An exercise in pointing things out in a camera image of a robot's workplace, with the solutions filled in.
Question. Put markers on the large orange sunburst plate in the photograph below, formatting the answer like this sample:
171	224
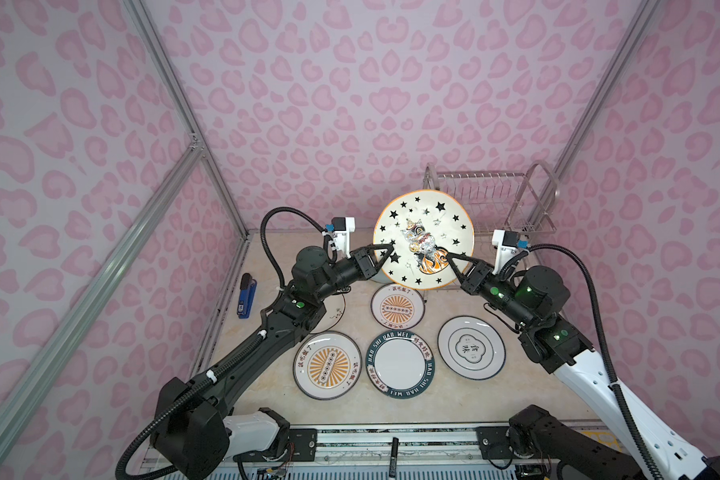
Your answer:
327	366

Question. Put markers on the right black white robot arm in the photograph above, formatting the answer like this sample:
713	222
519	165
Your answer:
534	304

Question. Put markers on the cat and stars plate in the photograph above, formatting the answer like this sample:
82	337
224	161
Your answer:
423	226

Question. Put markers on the dark green rimmed plate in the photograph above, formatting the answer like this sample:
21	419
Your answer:
400	364

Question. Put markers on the black marker pen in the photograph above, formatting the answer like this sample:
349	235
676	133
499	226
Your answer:
393	460

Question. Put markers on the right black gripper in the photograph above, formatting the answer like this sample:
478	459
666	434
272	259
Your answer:
474	283

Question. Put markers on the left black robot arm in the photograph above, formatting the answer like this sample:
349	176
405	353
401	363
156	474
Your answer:
195	427

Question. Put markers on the cream plate with red berries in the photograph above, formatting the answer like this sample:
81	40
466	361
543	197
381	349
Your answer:
335	308

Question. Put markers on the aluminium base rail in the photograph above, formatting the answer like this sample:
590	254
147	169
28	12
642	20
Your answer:
433	451

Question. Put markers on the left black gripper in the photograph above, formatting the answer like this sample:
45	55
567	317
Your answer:
361	263

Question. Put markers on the chrome two-tier dish rack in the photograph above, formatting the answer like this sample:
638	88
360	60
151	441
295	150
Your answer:
517	200

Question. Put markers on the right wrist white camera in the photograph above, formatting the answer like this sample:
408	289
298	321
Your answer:
507	244

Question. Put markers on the small orange sunburst plate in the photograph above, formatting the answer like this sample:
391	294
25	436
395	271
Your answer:
396	307

